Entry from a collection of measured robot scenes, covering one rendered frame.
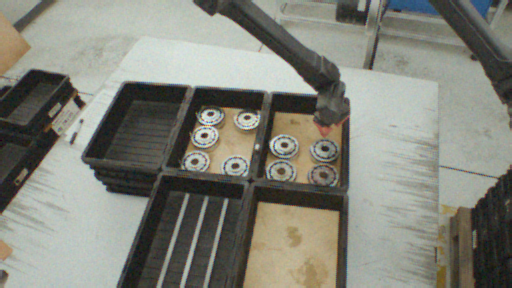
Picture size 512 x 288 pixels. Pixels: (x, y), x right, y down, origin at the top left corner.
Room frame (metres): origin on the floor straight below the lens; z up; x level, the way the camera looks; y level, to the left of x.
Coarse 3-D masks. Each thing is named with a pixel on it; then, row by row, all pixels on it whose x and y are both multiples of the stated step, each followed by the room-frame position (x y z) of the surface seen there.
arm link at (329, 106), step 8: (328, 64) 0.73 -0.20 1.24; (328, 72) 0.71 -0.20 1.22; (336, 72) 0.71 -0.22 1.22; (336, 80) 0.70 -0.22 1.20; (320, 88) 0.71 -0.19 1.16; (328, 88) 0.69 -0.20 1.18; (320, 96) 0.68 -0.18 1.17; (328, 96) 0.66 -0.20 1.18; (336, 96) 0.67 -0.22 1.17; (320, 104) 0.65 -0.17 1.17; (328, 104) 0.64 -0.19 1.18; (336, 104) 0.64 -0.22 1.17; (320, 112) 0.63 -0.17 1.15; (328, 112) 0.63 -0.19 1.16; (336, 112) 0.62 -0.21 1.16; (328, 120) 0.63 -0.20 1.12; (336, 120) 0.62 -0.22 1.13
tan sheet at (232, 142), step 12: (228, 108) 0.98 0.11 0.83; (228, 120) 0.92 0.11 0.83; (228, 132) 0.86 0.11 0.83; (228, 144) 0.80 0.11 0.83; (240, 144) 0.80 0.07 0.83; (252, 144) 0.79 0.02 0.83; (216, 156) 0.75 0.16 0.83; (228, 156) 0.75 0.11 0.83; (180, 168) 0.71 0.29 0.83; (216, 168) 0.70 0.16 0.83
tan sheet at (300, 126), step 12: (276, 120) 0.90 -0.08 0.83; (288, 120) 0.89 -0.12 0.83; (300, 120) 0.89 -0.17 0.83; (312, 120) 0.88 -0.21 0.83; (276, 132) 0.84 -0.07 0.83; (288, 132) 0.83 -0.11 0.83; (300, 132) 0.83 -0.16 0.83; (312, 132) 0.82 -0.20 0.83; (324, 132) 0.82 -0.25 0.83; (336, 132) 0.81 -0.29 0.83; (300, 144) 0.77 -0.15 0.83; (300, 156) 0.72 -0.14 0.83; (300, 168) 0.67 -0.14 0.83; (336, 168) 0.65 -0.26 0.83; (300, 180) 0.62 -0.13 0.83
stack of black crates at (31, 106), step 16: (32, 80) 1.65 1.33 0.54; (48, 80) 1.65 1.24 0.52; (64, 80) 1.55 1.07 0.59; (16, 96) 1.52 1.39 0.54; (32, 96) 1.56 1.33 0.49; (48, 96) 1.43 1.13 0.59; (64, 96) 1.50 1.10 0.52; (80, 96) 1.59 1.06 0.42; (0, 112) 1.39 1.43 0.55; (16, 112) 1.44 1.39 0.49; (32, 112) 1.42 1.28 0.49; (48, 112) 1.37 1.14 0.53; (0, 128) 1.32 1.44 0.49; (16, 128) 1.27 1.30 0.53; (32, 128) 1.25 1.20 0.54; (48, 144) 1.26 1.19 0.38
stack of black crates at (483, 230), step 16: (496, 192) 0.69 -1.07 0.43; (480, 208) 0.69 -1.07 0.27; (496, 208) 0.62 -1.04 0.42; (480, 224) 0.61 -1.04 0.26; (496, 224) 0.55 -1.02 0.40; (480, 240) 0.54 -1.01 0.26; (496, 240) 0.49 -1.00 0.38; (480, 256) 0.46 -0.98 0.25; (496, 256) 0.42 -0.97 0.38; (480, 272) 0.40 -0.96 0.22
